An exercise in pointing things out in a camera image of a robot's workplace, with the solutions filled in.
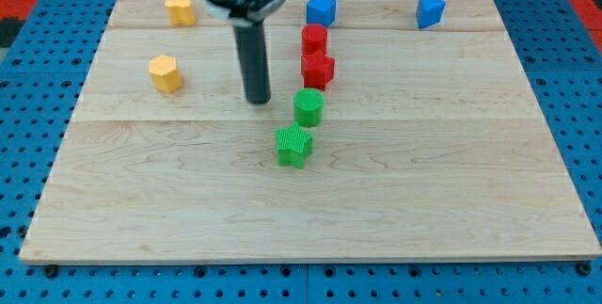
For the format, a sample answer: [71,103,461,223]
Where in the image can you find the wooden board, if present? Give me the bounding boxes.
[20,0,601,265]

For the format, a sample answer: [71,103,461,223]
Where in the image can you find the blue cube block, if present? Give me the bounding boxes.
[306,0,337,28]

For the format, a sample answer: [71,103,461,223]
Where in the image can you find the red cylinder block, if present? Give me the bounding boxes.
[301,24,328,55]

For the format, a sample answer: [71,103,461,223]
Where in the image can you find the green star block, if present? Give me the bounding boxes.
[275,122,313,169]

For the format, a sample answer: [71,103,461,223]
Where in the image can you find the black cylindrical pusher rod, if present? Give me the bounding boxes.
[233,22,271,104]

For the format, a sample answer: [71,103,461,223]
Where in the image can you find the blue triangle block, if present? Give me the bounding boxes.
[416,0,446,29]

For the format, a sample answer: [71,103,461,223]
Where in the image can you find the yellow hexagon block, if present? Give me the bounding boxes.
[149,55,183,93]

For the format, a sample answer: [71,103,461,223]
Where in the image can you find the yellow heart block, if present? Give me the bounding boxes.
[164,0,197,26]

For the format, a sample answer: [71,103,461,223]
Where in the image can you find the red star block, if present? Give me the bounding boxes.
[301,52,336,91]

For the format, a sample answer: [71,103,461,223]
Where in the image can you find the green cylinder block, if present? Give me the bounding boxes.
[293,88,324,127]

